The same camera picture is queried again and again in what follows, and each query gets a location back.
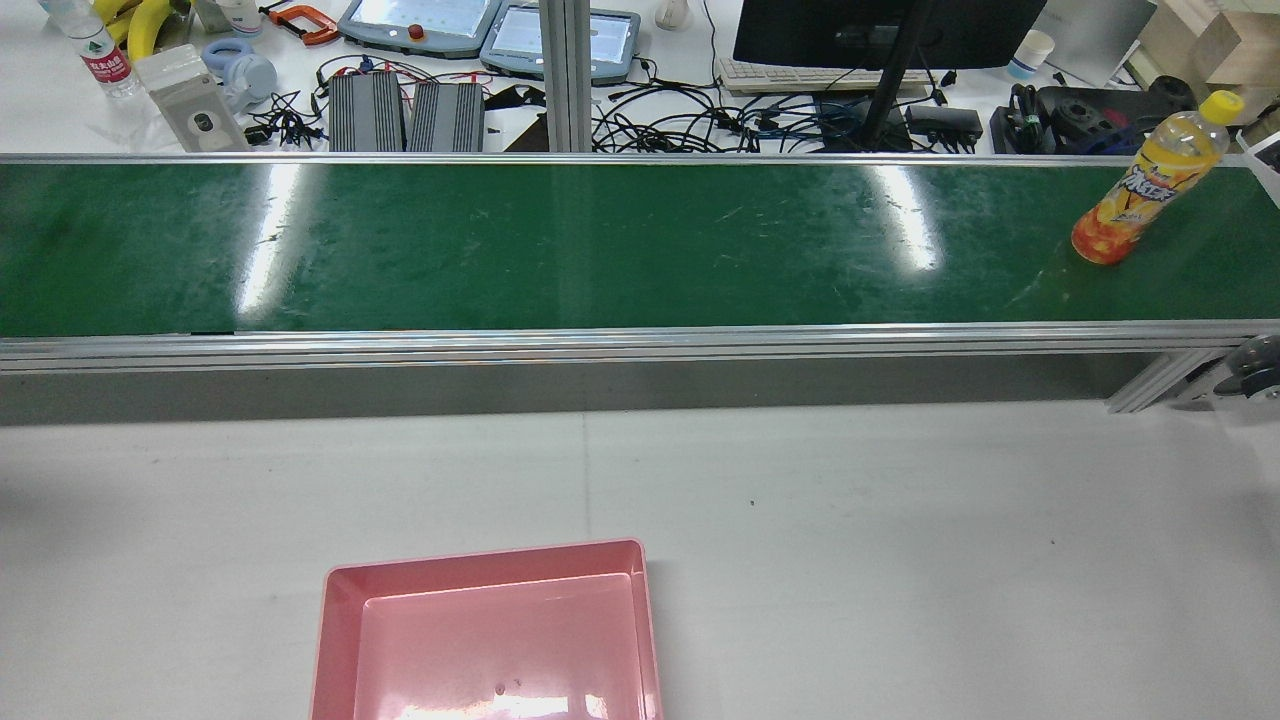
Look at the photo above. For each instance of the pink plastic basket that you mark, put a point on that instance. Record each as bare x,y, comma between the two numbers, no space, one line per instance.
480,640

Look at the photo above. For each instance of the small white object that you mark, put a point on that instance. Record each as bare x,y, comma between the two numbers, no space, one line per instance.
673,12

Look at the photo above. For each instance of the grey finned power supply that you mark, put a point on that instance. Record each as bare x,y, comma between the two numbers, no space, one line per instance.
447,117
367,112

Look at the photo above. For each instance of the white keyboard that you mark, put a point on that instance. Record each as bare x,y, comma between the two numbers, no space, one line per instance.
790,75

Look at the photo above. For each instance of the grey teach pendant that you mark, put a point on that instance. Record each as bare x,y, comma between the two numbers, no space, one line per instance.
520,40
420,20

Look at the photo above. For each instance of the black monitor stand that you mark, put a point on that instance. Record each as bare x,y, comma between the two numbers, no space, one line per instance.
885,100

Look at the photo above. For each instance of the black monitor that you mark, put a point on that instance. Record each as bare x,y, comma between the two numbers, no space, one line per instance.
830,30

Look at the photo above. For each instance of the black power adapter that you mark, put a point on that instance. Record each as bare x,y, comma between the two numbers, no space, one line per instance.
945,122

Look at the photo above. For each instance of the orange black clamp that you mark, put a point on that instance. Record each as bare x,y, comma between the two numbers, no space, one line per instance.
310,25

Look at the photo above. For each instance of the light blue headphones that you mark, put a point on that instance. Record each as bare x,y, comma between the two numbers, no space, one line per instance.
245,70

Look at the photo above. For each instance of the white blue paper cup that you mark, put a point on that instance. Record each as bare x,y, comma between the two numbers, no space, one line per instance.
1030,55

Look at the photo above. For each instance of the black round robot flange part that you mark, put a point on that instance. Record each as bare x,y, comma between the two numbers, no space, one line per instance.
1090,115

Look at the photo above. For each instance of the grey white box round knob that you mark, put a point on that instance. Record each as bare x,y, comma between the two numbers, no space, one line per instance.
190,100

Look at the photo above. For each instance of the orange juice bottle yellow cap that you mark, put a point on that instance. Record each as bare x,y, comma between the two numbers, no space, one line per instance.
1140,190

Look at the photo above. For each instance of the grey laptop lid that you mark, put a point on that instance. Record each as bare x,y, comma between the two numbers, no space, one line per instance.
1100,35

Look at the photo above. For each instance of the yellow banana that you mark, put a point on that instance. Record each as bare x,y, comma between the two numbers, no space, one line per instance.
112,10
150,25

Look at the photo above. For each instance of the grey caster wheel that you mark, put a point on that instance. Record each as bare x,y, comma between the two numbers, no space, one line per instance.
1255,365

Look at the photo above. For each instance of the clear water bottle red label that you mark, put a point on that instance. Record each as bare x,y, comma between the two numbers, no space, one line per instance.
100,55

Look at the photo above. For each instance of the light wooden box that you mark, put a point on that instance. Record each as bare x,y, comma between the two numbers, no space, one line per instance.
1215,40

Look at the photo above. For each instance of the green conveyor belt aluminium frame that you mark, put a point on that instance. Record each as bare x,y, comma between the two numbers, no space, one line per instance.
600,250

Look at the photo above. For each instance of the aluminium profile post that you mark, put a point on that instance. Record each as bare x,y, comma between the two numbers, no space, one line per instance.
565,70

